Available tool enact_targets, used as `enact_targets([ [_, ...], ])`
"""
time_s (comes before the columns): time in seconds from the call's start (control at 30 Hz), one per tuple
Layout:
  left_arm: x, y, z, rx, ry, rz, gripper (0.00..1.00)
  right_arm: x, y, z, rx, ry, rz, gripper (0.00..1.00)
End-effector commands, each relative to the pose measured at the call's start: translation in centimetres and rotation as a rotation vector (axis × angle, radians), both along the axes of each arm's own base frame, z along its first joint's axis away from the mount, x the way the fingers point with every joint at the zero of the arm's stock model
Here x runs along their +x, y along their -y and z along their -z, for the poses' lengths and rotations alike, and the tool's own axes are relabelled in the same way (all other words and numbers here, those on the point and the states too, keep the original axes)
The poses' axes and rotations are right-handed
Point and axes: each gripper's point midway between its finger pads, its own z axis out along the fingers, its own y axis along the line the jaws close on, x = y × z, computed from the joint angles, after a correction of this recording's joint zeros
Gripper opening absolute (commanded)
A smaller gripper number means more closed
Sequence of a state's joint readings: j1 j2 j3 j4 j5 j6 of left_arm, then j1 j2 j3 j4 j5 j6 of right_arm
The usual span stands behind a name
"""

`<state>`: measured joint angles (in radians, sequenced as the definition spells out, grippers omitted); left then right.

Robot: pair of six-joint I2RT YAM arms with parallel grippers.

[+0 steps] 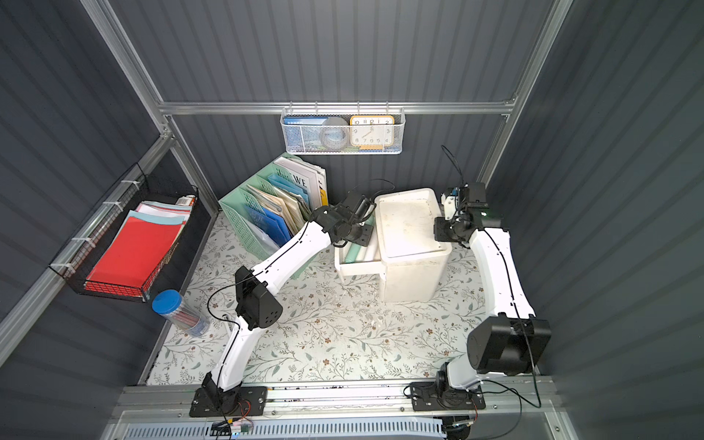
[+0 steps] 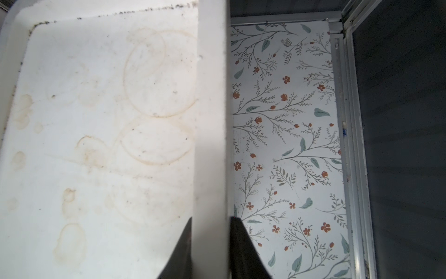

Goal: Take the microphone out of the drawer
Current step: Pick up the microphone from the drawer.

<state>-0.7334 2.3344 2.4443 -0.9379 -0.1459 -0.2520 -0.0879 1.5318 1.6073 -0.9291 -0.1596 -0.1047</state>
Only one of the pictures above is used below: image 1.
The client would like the white three-drawer storage unit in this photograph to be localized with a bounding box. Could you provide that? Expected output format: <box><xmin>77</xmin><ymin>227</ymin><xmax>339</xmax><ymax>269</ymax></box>
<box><xmin>375</xmin><ymin>188</ymin><xmax>452</xmax><ymax>303</ymax></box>

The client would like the white microphone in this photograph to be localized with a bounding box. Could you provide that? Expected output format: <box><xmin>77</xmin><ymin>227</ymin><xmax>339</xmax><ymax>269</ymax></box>
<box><xmin>363</xmin><ymin>233</ymin><xmax>379</xmax><ymax>262</ymax></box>

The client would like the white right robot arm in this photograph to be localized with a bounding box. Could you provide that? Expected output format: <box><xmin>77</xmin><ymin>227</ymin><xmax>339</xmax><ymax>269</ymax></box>
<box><xmin>434</xmin><ymin>183</ymin><xmax>552</xmax><ymax>395</ymax></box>

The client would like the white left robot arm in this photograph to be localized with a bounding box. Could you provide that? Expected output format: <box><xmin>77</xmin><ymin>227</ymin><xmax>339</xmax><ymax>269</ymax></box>
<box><xmin>202</xmin><ymin>191</ymin><xmax>376</xmax><ymax>410</ymax></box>

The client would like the white magazine in organizer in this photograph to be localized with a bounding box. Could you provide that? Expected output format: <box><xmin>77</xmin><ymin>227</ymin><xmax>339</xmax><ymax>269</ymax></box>
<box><xmin>273</xmin><ymin>155</ymin><xmax>329</xmax><ymax>211</ymax></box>

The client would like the blue folder in organizer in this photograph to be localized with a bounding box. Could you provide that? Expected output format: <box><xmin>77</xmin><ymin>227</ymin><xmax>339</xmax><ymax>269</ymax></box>
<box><xmin>245</xmin><ymin>205</ymin><xmax>292</xmax><ymax>247</ymax></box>

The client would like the grey tape roll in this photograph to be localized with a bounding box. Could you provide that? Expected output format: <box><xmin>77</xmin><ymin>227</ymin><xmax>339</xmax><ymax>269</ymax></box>
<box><xmin>319</xmin><ymin>117</ymin><xmax>349</xmax><ymax>151</ymax></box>

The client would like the yellow alarm clock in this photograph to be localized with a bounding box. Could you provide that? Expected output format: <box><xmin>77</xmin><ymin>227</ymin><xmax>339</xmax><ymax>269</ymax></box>
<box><xmin>349</xmin><ymin>115</ymin><xmax>395</xmax><ymax>150</ymax></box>

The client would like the blue box in basket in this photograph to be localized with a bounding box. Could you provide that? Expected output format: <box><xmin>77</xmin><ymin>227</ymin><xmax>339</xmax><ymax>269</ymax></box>
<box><xmin>282</xmin><ymin>115</ymin><xmax>328</xmax><ymax>154</ymax></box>

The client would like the mint green file organizer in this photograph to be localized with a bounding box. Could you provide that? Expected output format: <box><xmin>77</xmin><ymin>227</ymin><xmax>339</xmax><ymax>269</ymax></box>
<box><xmin>219</xmin><ymin>153</ymin><xmax>329</xmax><ymax>260</ymax></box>

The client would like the blue-lid clear jar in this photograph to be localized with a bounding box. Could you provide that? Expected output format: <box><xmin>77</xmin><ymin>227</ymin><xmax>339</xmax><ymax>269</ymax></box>
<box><xmin>151</xmin><ymin>290</ymin><xmax>210</xmax><ymax>337</ymax></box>

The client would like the white ribbed front cover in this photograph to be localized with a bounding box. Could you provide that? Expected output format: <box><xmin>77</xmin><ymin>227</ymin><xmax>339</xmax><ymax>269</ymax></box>
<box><xmin>120</xmin><ymin>417</ymin><xmax>447</xmax><ymax>439</ymax></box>

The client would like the red paper folder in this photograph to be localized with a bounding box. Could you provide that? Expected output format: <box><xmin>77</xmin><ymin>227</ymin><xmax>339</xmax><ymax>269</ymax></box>
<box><xmin>86</xmin><ymin>205</ymin><xmax>189</xmax><ymax>296</ymax></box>

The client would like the white wire hanging basket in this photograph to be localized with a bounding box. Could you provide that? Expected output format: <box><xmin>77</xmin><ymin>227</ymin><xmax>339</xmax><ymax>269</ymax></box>
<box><xmin>279</xmin><ymin>106</ymin><xmax>407</xmax><ymax>156</ymax></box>

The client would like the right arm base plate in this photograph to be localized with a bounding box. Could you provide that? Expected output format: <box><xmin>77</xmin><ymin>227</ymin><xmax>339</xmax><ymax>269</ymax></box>
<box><xmin>403</xmin><ymin>381</ymin><xmax>486</xmax><ymax>412</ymax></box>

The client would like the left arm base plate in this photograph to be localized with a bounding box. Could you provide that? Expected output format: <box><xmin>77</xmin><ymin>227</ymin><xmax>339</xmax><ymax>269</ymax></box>
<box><xmin>189</xmin><ymin>375</ymin><xmax>268</xmax><ymax>419</ymax></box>

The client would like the black wire wall tray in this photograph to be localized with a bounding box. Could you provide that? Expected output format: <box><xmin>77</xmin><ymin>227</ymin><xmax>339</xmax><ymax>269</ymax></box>
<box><xmin>49</xmin><ymin>168</ymin><xmax>211</xmax><ymax>303</ymax></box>

